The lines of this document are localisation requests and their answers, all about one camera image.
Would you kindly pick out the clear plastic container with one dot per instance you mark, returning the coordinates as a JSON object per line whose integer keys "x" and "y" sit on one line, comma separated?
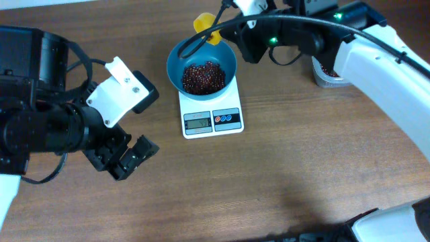
{"x": 325, "y": 80}

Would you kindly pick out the blue plastic bowl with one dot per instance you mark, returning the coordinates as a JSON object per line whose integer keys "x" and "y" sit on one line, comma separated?
{"x": 221, "y": 54}

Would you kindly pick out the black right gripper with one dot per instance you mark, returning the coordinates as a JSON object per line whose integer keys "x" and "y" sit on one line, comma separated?
{"x": 248, "y": 39}

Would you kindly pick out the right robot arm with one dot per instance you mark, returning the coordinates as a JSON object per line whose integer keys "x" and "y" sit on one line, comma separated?
{"x": 349, "y": 45}

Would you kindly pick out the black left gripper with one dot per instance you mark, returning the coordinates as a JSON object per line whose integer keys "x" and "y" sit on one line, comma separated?
{"x": 109, "y": 152}

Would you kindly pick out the white digital kitchen scale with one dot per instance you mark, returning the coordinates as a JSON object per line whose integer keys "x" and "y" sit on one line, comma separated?
{"x": 214, "y": 117}

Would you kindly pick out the yellow measuring scoop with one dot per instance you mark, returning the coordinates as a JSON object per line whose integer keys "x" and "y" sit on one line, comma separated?
{"x": 205, "y": 21}

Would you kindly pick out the red beans in bowl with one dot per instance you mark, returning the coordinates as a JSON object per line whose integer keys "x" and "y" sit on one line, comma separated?
{"x": 203, "y": 79}

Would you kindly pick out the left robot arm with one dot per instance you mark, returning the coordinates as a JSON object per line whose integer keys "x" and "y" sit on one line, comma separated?
{"x": 50, "y": 104}

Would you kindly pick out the red adzuki beans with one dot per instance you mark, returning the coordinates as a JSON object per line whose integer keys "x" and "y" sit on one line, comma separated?
{"x": 328, "y": 72}

